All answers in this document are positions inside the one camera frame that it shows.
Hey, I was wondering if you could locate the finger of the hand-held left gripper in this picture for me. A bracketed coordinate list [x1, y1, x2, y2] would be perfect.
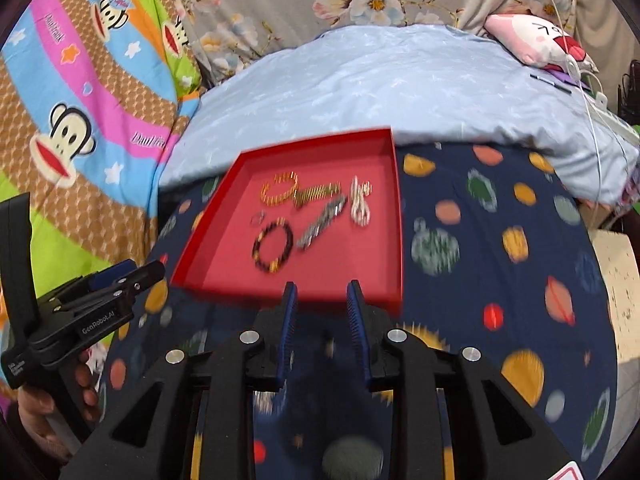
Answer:
[50, 260, 167, 313]
[75, 259, 138, 301]

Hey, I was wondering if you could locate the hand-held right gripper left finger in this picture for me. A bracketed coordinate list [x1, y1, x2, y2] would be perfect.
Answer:
[60, 281, 300, 480]

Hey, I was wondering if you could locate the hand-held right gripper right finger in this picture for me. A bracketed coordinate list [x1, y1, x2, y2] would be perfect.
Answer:
[346, 280, 576, 480]

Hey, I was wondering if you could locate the red cardboard box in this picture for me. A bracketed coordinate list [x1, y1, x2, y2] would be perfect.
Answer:
[170, 127, 405, 316]

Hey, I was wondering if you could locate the black bead bracelet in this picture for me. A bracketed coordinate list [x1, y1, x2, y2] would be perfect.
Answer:
[251, 218, 295, 275]

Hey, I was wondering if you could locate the silver metal watch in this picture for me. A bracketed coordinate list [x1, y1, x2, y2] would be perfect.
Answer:
[296, 195, 349, 252]

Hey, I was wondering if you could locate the white pearl necklace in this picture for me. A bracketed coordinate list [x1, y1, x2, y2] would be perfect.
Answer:
[349, 176, 374, 227]

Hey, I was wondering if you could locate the gold cuff bangle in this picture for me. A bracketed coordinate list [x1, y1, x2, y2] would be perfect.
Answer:
[260, 171, 300, 207]

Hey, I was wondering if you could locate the gold chain bracelet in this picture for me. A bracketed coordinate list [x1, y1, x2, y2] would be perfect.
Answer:
[294, 180, 344, 209]

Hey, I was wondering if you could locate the person's left hand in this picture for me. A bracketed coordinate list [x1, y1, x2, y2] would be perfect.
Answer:
[17, 362, 102, 463]

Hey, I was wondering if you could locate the colourful monkey printed blanket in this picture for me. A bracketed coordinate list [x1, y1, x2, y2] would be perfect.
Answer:
[0, 0, 203, 411]

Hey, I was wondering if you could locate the navy planet printed bed sheet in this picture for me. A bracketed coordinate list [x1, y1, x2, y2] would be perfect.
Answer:
[97, 137, 618, 480]

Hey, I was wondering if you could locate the light blue duvet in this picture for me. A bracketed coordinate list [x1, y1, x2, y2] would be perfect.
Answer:
[157, 24, 640, 206]

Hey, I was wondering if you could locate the white board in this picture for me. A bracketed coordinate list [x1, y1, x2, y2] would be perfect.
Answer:
[590, 230, 640, 391]

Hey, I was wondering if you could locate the black pen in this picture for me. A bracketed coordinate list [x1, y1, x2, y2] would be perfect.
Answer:
[530, 74, 572, 95]

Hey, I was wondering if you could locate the grey floral cloth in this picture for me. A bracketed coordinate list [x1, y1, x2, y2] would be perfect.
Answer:
[165, 0, 581, 86]

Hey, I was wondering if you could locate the pink cartoon pillow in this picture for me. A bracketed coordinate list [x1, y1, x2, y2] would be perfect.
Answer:
[484, 12, 599, 73]

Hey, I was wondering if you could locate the dark red metal chair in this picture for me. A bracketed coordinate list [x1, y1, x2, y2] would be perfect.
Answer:
[617, 60, 640, 126]

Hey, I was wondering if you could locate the beige curtain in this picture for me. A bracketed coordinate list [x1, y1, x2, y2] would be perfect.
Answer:
[575, 0, 638, 106]

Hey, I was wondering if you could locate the white cable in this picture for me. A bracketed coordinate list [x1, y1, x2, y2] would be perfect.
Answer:
[537, 0, 628, 231]

